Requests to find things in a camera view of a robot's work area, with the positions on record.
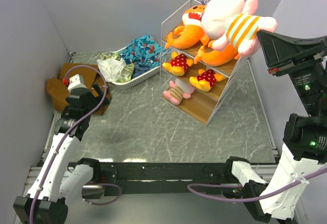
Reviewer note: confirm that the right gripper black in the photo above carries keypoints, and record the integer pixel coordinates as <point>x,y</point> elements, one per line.
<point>277,49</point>

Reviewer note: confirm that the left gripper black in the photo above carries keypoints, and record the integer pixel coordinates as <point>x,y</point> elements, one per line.
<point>96,99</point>

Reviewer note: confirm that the pink frog plush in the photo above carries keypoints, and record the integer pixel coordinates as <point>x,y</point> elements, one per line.
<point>178,91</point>
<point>233,22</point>

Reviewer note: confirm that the yellow frog plush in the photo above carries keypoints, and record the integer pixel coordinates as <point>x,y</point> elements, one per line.
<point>178,65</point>
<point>206,79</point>

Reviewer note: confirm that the large orange shark plush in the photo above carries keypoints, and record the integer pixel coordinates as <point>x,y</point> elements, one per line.
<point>191,32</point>

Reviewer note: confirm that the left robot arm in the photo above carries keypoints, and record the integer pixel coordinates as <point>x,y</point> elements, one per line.
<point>48,199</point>

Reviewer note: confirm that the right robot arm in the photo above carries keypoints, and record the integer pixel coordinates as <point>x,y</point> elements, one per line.
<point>304,141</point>

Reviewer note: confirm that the brown garment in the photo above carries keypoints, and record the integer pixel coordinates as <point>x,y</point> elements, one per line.
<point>91,74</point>

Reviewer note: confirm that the white laundry basket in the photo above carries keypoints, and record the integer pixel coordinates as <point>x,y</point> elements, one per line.
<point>138,79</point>

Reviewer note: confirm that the white green cloth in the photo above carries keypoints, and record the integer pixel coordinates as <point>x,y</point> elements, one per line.
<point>114,68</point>

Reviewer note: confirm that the blue patterned cloth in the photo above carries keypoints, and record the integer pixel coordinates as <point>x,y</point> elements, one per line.
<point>143,53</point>

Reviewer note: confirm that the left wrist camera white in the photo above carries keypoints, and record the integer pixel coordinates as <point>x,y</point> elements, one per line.
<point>76,81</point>

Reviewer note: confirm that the white wire wooden shelf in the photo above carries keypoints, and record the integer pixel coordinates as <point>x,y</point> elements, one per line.
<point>202,105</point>

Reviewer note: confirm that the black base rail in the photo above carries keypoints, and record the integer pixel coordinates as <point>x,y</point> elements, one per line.
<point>152,178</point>

